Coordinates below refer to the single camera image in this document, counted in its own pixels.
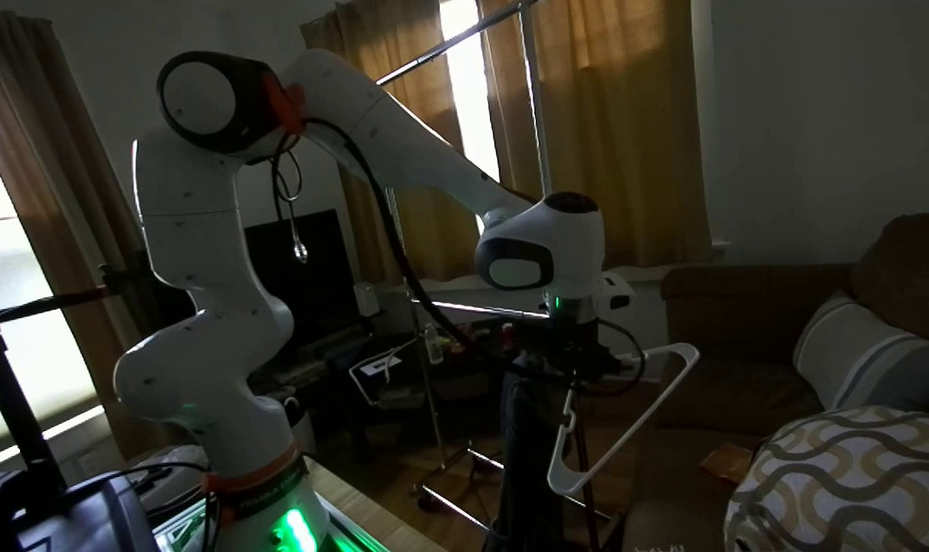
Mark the patterned beige pillow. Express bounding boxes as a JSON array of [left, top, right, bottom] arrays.
[[723, 405, 929, 552]]

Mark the silver clothes rack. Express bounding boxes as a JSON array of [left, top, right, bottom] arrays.
[[375, 0, 629, 546]]

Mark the mustard curtain left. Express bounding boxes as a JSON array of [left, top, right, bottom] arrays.
[[303, 0, 474, 282]]

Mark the dark grey hanging garment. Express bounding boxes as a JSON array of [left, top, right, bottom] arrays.
[[483, 375, 563, 552]]

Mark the white striped cushion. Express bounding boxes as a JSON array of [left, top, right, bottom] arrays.
[[795, 293, 929, 412]]

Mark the black television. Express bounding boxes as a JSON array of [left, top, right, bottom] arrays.
[[245, 208, 361, 352]]

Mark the white plastic coat hanger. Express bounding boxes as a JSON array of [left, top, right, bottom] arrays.
[[542, 339, 702, 503]]

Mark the black camera tripod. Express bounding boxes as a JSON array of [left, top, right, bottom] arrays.
[[0, 287, 160, 552]]

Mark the brown side window curtain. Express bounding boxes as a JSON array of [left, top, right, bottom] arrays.
[[0, 13, 171, 458]]

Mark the brown sofa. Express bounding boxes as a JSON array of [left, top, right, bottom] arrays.
[[622, 214, 929, 552]]

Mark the mustard curtain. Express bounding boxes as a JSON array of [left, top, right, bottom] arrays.
[[303, 0, 474, 282], [480, 0, 710, 266]]

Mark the mustard curtain right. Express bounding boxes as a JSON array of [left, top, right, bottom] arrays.
[[480, 0, 710, 266]]

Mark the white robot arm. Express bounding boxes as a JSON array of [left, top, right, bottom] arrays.
[[113, 49, 611, 552]]

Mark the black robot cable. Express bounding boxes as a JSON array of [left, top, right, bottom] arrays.
[[268, 116, 649, 400]]

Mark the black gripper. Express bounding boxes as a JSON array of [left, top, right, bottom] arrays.
[[527, 312, 622, 385]]

